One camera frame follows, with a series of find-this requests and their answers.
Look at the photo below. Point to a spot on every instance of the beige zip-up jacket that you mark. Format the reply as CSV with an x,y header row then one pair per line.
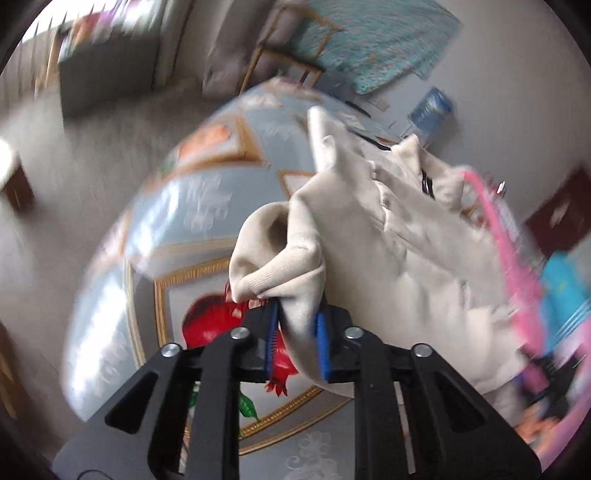
x,y
380,234

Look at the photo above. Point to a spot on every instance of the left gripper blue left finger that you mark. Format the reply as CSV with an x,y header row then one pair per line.
x,y
271,320

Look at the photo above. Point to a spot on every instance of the dark red door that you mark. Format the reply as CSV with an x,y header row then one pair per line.
x,y
563,220

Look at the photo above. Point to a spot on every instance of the small brown cardboard box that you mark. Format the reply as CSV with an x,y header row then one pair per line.
x,y
14,182

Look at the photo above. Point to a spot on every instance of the pink floral blanket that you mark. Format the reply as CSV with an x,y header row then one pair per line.
x,y
555,385

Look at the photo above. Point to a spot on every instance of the blue folded blanket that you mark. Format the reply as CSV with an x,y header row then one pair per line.
x,y
566,300

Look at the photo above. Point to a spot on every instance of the white plastic bag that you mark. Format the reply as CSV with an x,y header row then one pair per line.
x,y
225,69

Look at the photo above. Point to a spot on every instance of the dark grey low cabinet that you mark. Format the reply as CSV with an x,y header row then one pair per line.
x,y
101,73

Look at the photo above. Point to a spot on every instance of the fruit-patterned blue bedsheet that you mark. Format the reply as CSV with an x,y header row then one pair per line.
x,y
157,287

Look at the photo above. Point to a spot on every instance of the teal floral wall cloth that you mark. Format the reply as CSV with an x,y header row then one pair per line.
x,y
384,40

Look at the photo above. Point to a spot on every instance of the wooden chair black seat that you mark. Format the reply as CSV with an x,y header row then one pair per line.
x,y
284,54

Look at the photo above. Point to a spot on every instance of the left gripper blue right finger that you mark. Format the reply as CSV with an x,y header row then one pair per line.
x,y
323,345

